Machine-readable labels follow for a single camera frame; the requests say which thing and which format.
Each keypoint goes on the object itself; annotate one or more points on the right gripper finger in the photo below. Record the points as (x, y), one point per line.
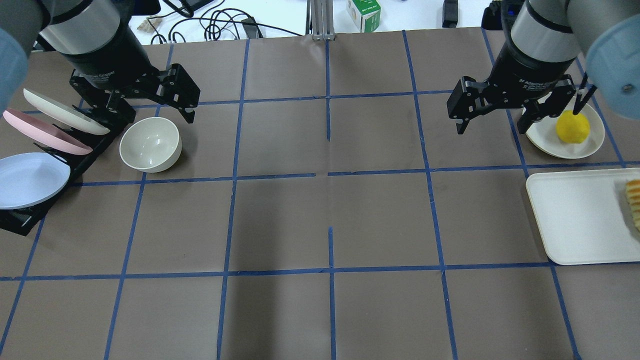
(465, 103)
(547, 99)

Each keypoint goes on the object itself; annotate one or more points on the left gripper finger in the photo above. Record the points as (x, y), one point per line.
(115, 114)
(179, 91)

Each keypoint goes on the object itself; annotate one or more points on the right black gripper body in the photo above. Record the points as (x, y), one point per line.
(529, 67)

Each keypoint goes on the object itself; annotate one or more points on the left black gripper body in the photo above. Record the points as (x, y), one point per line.
(109, 59)

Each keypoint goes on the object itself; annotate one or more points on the yellow lemon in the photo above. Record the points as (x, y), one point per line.
(572, 128)

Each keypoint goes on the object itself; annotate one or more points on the white ceramic bowl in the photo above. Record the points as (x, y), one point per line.
(151, 145)

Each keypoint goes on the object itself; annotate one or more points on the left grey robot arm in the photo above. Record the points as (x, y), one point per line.
(68, 26)

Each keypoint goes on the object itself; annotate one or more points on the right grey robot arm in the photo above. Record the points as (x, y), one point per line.
(555, 51)

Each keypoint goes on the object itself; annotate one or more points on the small cream plate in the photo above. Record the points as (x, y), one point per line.
(544, 136)

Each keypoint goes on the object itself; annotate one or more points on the cream plate in rack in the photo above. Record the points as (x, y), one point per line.
(64, 114)

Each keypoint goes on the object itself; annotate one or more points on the pink plate in rack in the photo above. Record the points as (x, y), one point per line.
(45, 133)

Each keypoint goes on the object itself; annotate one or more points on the black power adapter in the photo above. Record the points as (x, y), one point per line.
(251, 28)

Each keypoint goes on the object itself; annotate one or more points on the black device on desk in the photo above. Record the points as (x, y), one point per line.
(449, 14)

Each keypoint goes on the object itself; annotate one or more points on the light blue plate in rack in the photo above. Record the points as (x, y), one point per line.
(28, 179)

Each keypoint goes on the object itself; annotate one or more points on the striped bread piece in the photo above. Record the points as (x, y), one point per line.
(632, 195)

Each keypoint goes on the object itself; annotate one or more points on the white rectangular tray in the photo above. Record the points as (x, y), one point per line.
(583, 216)

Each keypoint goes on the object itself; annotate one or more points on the green white carton box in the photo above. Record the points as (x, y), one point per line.
(365, 14)

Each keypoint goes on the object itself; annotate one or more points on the black dish rack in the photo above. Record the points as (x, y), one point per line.
(21, 221)

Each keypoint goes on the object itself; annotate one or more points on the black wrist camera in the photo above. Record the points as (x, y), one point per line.
(501, 15)

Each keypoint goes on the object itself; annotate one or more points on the aluminium frame post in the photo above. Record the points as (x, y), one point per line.
(320, 20)

